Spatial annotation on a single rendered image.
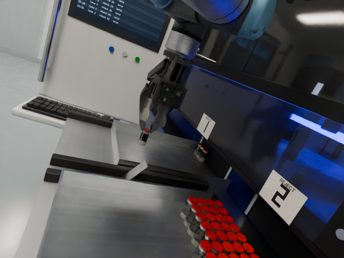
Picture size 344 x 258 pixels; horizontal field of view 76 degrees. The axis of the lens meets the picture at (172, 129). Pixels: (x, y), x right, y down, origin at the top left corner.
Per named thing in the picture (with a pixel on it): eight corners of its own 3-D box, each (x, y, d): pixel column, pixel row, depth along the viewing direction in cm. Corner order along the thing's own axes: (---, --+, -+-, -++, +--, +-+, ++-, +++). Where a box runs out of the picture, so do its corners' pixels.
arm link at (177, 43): (167, 29, 53) (195, 44, 57) (159, 48, 55) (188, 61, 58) (176, 30, 47) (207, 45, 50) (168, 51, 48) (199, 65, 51)
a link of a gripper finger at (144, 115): (134, 134, 54) (150, 100, 52) (131, 125, 59) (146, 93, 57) (145, 138, 55) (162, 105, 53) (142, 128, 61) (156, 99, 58)
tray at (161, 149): (194, 149, 90) (197, 142, 89) (226, 190, 67) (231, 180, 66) (110, 128, 76) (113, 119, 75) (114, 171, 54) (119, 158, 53)
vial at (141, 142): (144, 143, 63) (149, 129, 61) (145, 146, 61) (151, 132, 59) (136, 141, 62) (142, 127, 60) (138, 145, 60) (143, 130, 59)
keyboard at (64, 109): (127, 127, 105) (129, 122, 105) (127, 139, 92) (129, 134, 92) (36, 99, 94) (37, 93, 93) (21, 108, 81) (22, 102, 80)
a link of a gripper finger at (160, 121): (152, 140, 56) (164, 106, 53) (148, 130, 61) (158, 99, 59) (164, 142, 57) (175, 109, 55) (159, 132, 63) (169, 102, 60)
